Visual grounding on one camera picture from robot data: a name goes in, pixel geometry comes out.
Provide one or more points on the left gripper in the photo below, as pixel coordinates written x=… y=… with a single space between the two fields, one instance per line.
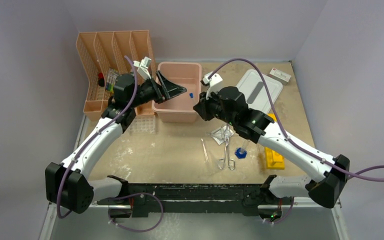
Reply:
x=167 y=90

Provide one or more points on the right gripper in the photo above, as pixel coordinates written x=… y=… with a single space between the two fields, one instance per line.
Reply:
x=202 y=108

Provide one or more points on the pink plastic bin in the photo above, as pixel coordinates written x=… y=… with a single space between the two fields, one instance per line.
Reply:
x=180 y=108

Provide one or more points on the clear acrylic tube rack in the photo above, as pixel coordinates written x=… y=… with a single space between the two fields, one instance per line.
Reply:
x=143 y=124

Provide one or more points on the glass stirring rod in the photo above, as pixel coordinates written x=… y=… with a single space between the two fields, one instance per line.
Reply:
x=205 y=151

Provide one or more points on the yellow test tube rack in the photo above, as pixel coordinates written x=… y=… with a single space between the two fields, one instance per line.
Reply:
x=273 y=160

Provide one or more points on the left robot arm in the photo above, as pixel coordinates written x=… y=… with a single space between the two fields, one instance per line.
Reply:
x=66 y=183

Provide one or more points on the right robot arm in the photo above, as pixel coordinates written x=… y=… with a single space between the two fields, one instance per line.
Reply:
x=324 y=178

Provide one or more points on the clear plastic bag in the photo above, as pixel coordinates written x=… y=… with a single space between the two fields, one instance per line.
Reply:
x=220 y=134

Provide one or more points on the white plastic lid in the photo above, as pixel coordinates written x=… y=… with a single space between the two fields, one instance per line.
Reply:
x=254 y=90

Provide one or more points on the coloured marker pack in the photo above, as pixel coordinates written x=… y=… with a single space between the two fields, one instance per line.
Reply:
x=111 y=80

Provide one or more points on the metal crucible tongs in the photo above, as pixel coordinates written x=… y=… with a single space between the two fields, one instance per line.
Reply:
x=226 y=161

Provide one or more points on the red black bottle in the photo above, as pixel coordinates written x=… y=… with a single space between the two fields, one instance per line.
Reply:
x=101 y=80

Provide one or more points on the peach desk organizer rack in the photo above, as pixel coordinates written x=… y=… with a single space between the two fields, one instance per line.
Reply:
x=99 y=51

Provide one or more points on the white slide box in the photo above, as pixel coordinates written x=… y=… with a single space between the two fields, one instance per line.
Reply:
x=280 y=76

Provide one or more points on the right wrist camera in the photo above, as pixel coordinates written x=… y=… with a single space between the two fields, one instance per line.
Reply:
x=214 y=82

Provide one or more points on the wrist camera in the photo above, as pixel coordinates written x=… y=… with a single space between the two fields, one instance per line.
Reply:
x=214 y=82
x=142 y=67

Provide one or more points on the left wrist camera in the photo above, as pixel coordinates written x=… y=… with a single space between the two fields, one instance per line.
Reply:
x=142 y=67

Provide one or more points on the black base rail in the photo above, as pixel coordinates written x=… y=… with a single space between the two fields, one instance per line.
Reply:
x=248 y=199

